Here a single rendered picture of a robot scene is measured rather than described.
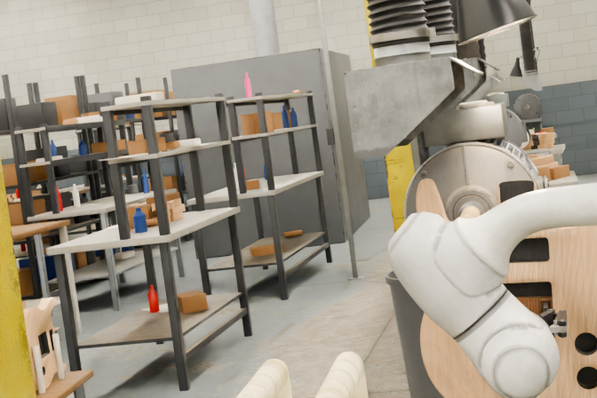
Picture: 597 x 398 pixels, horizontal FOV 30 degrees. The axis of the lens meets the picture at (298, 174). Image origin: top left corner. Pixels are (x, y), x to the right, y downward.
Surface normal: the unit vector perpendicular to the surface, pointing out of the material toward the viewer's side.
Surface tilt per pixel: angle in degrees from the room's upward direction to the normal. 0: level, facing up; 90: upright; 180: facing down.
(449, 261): 83
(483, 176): 83
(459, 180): 82
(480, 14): 78
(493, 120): 90
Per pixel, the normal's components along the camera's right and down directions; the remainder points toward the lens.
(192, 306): 0.33, 0.00
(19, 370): 0.97, -0.12
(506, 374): -0.30, 0.14
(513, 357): -0.18, -0.08
